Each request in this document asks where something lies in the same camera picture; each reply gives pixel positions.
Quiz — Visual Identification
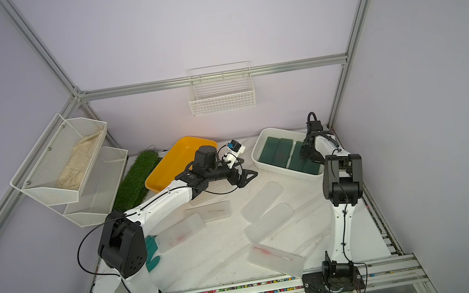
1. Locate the green pencil case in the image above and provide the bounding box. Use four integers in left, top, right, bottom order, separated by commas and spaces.
258, 137, 280, 165
303, 160, 322, 176
288, 141, 307, 172
272, 138, 294, 168

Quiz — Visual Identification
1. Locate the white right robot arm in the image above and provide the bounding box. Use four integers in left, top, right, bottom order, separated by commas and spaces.
300, 112, 366, 293

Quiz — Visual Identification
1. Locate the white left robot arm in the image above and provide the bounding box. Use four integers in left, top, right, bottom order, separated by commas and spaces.
98, 140, 258, 293

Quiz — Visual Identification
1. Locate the white plastic storage box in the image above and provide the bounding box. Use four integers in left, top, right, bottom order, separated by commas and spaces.
252, 127, 324, 181

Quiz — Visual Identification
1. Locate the yellow plastic storage box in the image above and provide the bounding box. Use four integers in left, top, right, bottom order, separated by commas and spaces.
145, 136, 218, 193

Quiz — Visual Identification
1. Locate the clear ribbed pencil case upper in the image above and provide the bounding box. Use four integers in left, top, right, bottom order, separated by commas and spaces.
241, 182, 283, 223

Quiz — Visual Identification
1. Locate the clear ribbed pencil case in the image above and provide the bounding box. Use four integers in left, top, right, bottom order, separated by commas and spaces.
245, 203, 294, 244
241, 182, 283, 223

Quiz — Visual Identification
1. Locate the clear ribbed pencil case lower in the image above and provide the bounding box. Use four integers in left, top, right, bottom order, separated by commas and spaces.
245, 203, 294, 244

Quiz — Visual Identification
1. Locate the clear pencil case front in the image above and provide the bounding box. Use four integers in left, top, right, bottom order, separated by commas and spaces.
247, 244, 306, 278

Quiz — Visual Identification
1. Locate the green artificial grass roll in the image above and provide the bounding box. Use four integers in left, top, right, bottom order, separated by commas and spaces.
113, 150, 161, 213

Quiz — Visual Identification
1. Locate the green rubber glove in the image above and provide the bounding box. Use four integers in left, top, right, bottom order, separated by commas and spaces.
145, 236, 161, 272

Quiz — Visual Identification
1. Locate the beige cloth in shelf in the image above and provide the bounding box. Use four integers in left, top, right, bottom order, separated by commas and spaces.
56, 130, 103, 191

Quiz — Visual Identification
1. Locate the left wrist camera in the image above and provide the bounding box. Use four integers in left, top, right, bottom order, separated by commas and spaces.
222, 140, 246, 168

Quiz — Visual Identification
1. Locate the white wire wall basket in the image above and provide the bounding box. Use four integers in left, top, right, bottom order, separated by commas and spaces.
187, 61, 256, 117

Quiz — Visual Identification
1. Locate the white mesh wall shelf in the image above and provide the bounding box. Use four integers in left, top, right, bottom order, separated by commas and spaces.
10, 115, 128, 228

